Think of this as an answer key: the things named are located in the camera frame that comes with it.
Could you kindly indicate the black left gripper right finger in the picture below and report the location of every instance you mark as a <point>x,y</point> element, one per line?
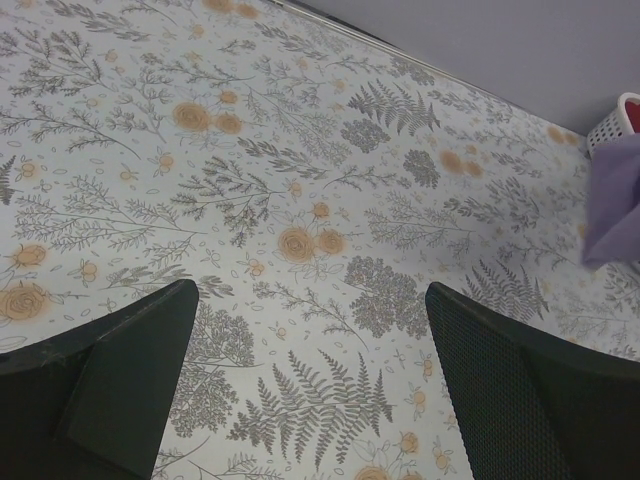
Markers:
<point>531,405</point>

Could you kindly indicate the floral patterned table mat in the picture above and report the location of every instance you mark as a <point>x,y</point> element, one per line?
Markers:
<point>312,186</point>

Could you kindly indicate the red t shirt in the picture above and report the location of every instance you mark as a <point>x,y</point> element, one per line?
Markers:
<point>632,109</point>

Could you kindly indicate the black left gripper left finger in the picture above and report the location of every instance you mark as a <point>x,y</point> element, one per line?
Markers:
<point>93,402</point>

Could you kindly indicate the white perforated laundry basket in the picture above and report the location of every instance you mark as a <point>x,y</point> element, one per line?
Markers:
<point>615,125</point>

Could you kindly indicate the purple t shirt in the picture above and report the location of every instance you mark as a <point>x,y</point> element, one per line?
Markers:
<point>612,216</point>

